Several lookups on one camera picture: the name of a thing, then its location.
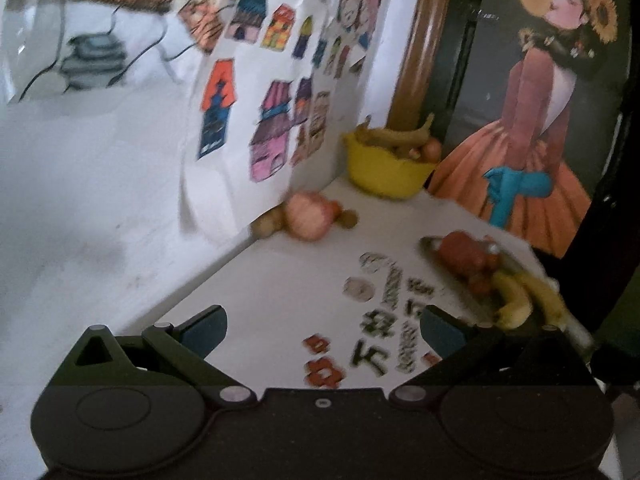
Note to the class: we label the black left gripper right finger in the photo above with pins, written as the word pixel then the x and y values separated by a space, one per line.
pixel 469 354

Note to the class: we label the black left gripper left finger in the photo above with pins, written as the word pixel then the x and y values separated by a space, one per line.
pixel 180 351

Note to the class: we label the small red cherry tomato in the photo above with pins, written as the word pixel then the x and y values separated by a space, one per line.
pixel 479 285

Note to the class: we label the large red apple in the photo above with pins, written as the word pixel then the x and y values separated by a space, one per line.
pixel 465 256

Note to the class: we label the pale pink apple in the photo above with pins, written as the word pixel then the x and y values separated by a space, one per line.
pixel 308 216

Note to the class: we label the small orange tomato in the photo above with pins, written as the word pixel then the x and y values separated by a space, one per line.
pixel 336 208

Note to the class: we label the metal rectangular tray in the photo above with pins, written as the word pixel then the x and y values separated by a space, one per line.
pixel 485 308

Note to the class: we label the white printed table cloth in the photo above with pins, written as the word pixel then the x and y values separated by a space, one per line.
pixel 343 311

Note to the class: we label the brown longan fruit right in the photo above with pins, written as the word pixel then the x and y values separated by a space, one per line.
pixel 348 219

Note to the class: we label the yellow plastic fruit bowl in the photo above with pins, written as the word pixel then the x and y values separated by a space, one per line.
pixel 379 172

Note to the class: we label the brown round fruit in bowl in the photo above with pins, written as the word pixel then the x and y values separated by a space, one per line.
pixel 431 151

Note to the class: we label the banana in yellow bowl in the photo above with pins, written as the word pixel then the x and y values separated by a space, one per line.
pixel 389 138

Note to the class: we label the colored houses drawing paper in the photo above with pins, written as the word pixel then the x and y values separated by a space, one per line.
pixel 262 118

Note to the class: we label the girl with sunflowers poster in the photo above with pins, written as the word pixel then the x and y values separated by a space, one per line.
pixel 534 122

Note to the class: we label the large colored figure drawing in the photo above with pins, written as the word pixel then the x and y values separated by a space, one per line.
pixel 51 47

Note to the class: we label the cartoon girl bear drawing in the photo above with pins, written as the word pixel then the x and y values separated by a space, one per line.
pixel 362 2

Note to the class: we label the brown wooden frame post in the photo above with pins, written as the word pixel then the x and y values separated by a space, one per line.
pixel 417 66

